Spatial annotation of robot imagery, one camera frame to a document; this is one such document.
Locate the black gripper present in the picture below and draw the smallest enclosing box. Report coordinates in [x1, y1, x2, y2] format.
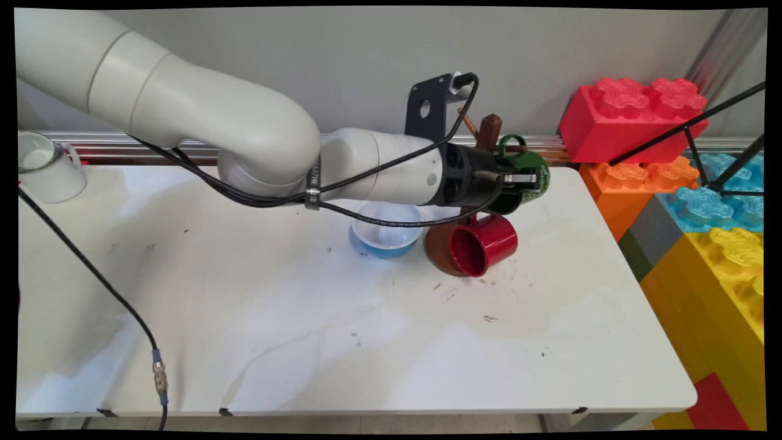
[436, 144, 539, 209]

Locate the green mug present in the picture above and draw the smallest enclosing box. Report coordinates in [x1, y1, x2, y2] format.
[488, 134, 551, 215]

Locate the brown wooden mug tree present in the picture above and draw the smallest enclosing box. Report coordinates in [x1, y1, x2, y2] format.
[426, 109, 529, 277]

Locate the red mug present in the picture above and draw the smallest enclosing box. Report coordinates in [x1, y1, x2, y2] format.
[449, 212, 519, 277]

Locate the large red toy block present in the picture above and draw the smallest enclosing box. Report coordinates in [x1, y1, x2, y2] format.
[558, 77, 711, 164]

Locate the orange toy block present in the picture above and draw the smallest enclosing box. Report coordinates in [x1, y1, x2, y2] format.
[579, 156, 700, 242]

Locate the blue and white bowl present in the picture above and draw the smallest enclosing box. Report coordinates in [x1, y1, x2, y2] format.
[349, 202, 425, 259]

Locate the dark green toy block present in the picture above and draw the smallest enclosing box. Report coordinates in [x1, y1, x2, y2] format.
[618, 229, 653, 282]

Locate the grey toy block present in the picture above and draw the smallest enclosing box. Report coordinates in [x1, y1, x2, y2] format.
[628, 194, 688, 266]

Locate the black tripod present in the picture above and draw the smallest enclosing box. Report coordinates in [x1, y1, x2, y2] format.
[609, 81, 767, 197]

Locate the light blue toy block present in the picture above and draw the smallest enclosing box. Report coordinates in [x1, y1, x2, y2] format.
[657, 152, 764, 233]

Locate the large yellow toy block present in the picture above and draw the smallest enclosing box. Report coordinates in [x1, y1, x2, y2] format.
[638, 227, 767, 431]

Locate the small flat red block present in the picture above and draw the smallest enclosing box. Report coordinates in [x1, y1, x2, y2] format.
[685, 373, 751, 431]

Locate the white mug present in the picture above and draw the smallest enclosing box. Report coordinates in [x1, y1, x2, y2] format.
[17, 131, 87, 204]

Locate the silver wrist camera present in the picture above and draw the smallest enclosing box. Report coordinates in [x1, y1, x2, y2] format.
[449, 71, 478, 98]

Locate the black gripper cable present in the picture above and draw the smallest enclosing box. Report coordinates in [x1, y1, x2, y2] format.
[125, 137, 505, 228]

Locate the black velcro cable strap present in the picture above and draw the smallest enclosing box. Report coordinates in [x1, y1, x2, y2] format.
[304, 158, 323, 211]

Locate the horizontal aluminium rail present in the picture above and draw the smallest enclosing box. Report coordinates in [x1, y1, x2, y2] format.
[18, 130, 758, 167]

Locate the black cable with metal connector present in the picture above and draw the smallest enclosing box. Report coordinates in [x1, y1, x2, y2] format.
[17, 186, 169, 431]

